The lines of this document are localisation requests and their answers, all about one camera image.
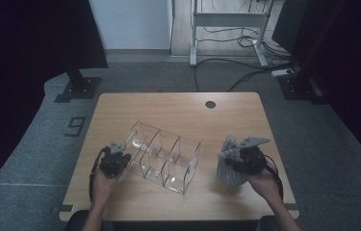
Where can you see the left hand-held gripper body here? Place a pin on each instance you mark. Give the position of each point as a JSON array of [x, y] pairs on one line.
[[110, 163]]

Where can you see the white power strip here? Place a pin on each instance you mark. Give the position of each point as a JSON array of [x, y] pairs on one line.
[[282, 72]]

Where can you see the person's leg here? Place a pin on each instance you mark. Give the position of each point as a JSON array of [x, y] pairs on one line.
[[75, 223], [268, 224]]

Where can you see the person's right leg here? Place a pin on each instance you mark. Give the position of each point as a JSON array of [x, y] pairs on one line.
[[268, 224]]

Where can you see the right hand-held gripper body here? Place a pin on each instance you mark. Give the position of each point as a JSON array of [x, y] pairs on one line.
[[253, 160]]

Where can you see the person's left leg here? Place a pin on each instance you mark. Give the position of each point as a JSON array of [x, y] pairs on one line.
[[75, 223]]

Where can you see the black stand base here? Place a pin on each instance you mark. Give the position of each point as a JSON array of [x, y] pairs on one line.
[[80, 88], [296, 88]]

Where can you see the clear acrylic divided organizer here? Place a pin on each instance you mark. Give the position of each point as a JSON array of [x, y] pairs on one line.
[[162, 160]]

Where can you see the white desk frame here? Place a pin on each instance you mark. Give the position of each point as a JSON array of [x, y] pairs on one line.
[[229, 19]]

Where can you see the person's right hand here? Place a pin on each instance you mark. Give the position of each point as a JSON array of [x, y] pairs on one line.
[[264, 184]]

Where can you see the grey fluffy cloth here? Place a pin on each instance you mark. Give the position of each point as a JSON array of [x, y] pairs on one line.
[[229, 176]]

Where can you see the person's left hand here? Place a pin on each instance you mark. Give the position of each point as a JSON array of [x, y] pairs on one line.
[[102, 189]]

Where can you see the dark curtain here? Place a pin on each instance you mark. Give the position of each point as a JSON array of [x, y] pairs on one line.
[[24, 64], [345, 64]]

